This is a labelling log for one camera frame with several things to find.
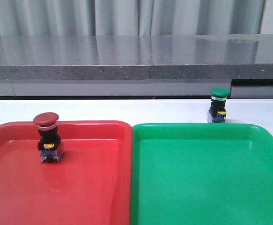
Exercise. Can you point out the green mushroom push button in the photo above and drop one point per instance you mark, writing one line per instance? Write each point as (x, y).
(217, 112)

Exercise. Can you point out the red mushroom push button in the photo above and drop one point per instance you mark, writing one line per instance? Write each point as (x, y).
(50, 146)

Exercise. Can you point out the green plastic tray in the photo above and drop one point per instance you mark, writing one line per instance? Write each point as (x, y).
(202, 174)

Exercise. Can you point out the red plastic tray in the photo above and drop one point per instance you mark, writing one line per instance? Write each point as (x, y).
(90, 185)

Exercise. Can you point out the grey stone counter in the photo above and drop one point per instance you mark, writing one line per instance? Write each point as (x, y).
(53, 67)

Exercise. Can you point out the white pleated curtain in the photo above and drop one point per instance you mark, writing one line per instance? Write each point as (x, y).
(130, 17)

